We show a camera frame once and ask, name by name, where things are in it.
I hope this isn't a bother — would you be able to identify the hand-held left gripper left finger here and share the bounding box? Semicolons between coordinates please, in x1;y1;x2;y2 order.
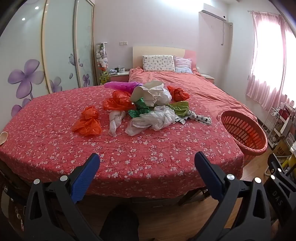
24;152;102;241

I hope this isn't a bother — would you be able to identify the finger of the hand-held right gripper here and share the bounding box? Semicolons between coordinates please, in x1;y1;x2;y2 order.
264;153;296;232

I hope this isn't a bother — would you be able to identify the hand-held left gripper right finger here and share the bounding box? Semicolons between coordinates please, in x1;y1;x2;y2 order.
194;151;272;241

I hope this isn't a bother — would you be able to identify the orange laundry basket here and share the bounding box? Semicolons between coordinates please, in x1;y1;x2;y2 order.
220;110;269;166

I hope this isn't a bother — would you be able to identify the large orange plastic bag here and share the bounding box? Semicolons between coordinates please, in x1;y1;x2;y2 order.
72;106;102;137

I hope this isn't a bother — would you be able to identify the white polka dot bag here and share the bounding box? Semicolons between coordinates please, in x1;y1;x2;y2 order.
174;110;212;124

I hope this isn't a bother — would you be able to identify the white knotted plastic bag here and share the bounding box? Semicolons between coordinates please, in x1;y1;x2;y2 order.
109;110;126;137

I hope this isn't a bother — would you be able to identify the olive green plastic bag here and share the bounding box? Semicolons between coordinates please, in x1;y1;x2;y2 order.
170;101;190;116

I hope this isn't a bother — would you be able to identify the large clear plastic bag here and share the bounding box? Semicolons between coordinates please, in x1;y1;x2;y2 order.
125;105;176;137

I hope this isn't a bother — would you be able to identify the small knotted orange plastic bag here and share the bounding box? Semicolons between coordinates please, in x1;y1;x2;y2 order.
167;85;190;102

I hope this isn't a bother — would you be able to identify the magenta plastic bag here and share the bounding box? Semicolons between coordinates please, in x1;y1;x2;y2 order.
104;81;144;94

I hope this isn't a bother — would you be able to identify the large white plastic bag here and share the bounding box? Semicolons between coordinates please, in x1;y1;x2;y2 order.
130;80;163;103

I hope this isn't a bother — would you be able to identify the brown paper bag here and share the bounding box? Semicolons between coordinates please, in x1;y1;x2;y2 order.
274;139;292;158

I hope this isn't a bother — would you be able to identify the white shelf cart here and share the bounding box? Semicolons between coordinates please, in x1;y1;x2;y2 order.
268;102;296;149

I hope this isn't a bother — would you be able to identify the bed with pink sheet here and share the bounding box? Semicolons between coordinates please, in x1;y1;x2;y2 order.
128;67;257;121

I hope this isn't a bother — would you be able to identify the pink and white nightstand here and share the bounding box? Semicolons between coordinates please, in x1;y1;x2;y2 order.
200;73;215;84
109;71;130;82

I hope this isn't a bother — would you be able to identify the pink striped pillow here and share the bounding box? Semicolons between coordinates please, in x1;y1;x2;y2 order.
174;57;193;74

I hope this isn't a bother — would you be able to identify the clear plush toy tube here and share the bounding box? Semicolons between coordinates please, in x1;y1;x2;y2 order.
95;42;110;85

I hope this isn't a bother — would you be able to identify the white floral pillow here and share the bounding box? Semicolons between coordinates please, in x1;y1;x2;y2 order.
142;55;175;72

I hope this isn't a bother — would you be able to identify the flower print sliding wardrobe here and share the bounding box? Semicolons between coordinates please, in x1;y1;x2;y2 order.
0;0;96;116

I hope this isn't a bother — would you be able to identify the pink curtain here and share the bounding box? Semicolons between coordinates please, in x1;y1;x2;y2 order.
245;10;296;112

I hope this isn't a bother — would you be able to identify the beige and pink headboard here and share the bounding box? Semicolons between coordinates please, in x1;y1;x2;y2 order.
132;46;197;70

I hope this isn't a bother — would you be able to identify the white air conditioner pipe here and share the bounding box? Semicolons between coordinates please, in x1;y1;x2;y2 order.
221;21;233;45

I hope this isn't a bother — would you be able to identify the white air conditioner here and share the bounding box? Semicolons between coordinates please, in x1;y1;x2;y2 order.
201;3;228;22

